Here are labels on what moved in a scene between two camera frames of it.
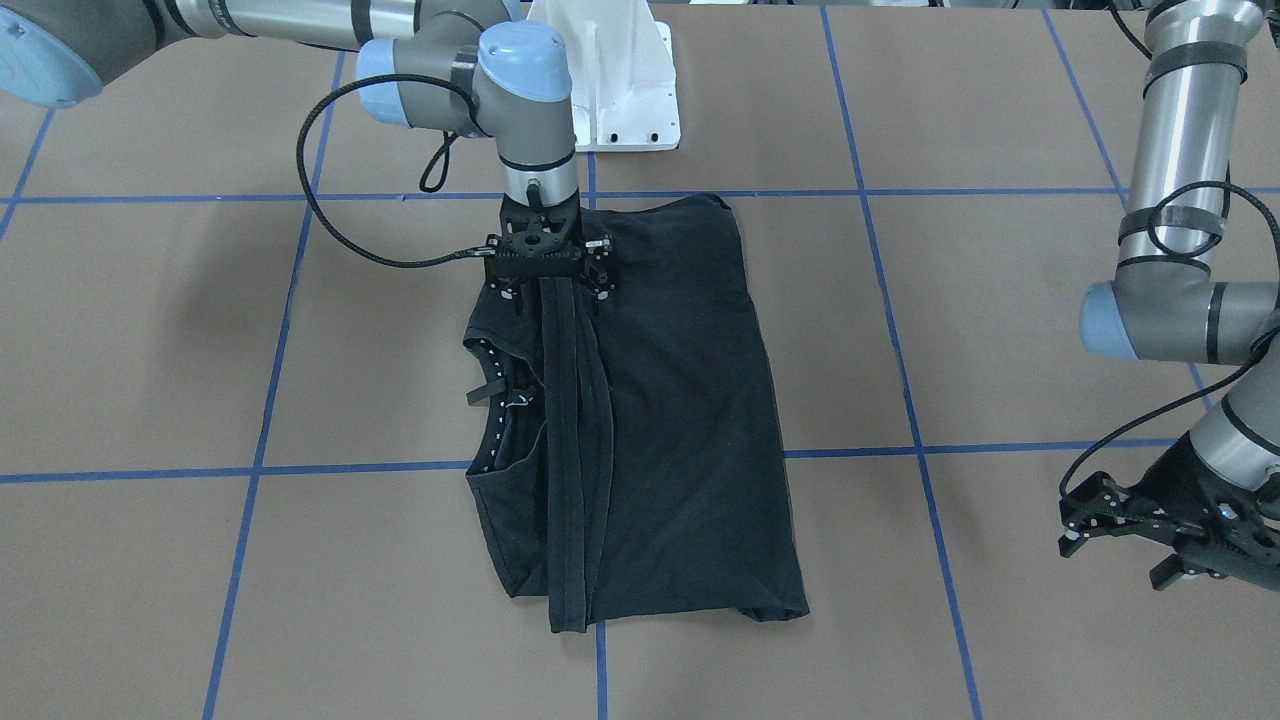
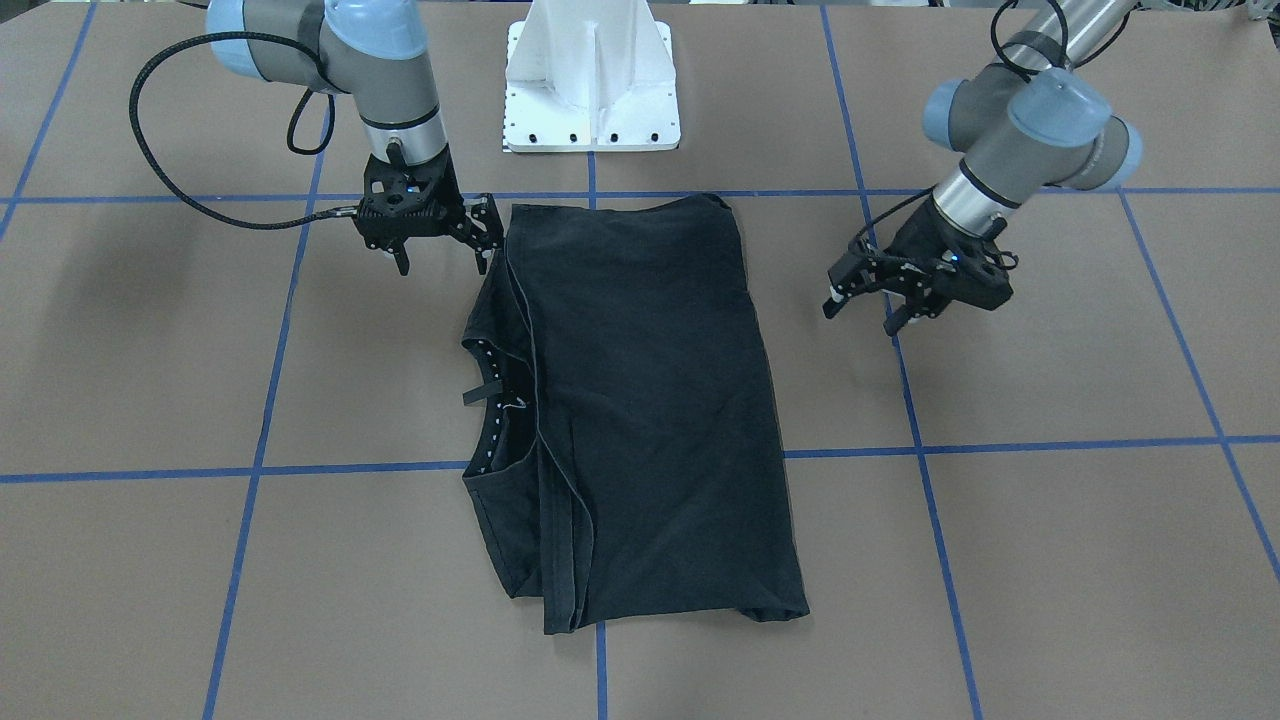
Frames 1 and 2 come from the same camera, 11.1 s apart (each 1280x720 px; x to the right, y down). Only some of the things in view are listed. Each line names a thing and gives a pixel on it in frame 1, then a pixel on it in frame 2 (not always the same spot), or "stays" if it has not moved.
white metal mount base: x=624 y=84 stays
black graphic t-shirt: x=628 y=460 stays
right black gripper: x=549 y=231 -> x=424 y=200
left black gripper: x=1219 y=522 -> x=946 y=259
